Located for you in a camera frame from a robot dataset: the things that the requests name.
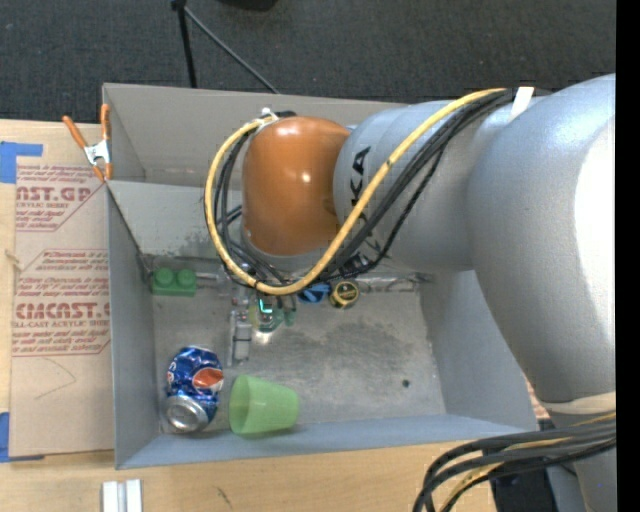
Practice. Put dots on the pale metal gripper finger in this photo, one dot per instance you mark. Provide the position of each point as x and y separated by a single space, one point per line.
243 345
233 330

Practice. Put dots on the blue round object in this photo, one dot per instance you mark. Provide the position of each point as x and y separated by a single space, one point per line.
311 295

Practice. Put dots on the crushed blue soda can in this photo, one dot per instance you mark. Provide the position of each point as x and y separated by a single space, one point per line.
192 385

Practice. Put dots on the green plastic cup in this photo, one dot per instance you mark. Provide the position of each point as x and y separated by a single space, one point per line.
262 407

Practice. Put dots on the green toy brick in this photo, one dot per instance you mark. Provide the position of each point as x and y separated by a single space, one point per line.
174 283

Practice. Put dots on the black yellow round tape measure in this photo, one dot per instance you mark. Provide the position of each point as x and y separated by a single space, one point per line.
344 294

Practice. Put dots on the grey metal bin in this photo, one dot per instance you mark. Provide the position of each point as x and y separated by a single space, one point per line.
350 360

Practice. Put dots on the brown cardboard board red print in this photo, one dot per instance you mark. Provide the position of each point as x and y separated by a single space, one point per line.
60 390

